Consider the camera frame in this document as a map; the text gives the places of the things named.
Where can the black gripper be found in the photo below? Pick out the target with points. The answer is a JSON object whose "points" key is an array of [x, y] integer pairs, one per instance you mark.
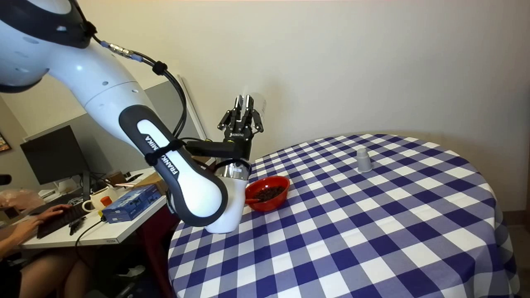
{"points": [[241, 140]]}

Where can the clear plastic measuring jar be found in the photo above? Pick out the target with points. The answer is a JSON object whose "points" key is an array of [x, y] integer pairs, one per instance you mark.
{"points": [[259, 104]]}

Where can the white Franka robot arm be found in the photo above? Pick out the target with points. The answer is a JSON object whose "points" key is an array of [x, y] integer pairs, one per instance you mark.
{"points": [[100, 82]]}

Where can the person's forearm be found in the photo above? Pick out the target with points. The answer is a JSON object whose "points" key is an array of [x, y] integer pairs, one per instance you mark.
{"points": [[18, 233]]}

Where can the red bowl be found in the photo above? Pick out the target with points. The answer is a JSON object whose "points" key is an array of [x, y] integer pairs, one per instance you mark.
{"points": [[268, 207]]}

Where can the person's hand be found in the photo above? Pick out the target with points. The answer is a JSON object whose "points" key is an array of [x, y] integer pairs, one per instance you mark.
{"points": [[52, 212]]}

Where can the dark coffee beans pile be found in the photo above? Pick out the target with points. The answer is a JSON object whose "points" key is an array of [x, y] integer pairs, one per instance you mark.
{"points": [[271, 192]]}

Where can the long brown cardboard box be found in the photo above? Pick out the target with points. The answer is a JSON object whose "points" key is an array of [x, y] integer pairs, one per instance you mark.
{"points": [[150, 180]]}

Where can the upturned translucent white cup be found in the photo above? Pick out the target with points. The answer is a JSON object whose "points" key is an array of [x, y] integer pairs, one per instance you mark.
{"points": [[364, 160]]}

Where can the blue cardboard box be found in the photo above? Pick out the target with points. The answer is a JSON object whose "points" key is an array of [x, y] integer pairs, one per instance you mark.
{"points": [[130, 205]]}

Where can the grey partition panel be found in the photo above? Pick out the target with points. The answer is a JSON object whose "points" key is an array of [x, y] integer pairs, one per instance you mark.
{"points": [[100, 154]]}

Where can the dark red desk panel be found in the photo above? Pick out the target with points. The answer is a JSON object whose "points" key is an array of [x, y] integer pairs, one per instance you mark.
{"points": [[155, 241]]}

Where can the white mug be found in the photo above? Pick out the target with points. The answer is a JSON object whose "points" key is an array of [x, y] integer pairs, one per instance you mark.
{"points": [[97, 202]]}

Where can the white desk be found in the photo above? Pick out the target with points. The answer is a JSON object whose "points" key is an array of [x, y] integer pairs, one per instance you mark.
{"points": [[110, 231]]}

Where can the black computer monitor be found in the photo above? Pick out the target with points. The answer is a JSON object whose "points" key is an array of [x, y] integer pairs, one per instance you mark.
{"points": [[52, 154]]}

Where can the blue white checkered tablecloth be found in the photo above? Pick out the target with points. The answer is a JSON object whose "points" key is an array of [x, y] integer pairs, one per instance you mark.
{"points": [[387, 248]]}

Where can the black keyboard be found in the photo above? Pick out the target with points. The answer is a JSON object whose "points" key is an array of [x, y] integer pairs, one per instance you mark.
{"points": [[64, 221]]}

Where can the pink cloth bundle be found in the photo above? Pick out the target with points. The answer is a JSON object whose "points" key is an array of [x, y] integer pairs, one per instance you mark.
{"points": [[19, 198]]}

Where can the person's bare leg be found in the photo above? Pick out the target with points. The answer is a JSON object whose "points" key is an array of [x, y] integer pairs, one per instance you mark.
{"points": [[51, 273]]}

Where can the framed wall picture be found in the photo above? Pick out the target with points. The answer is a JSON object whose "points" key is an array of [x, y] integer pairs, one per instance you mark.
{"points": [[4, 142]]}

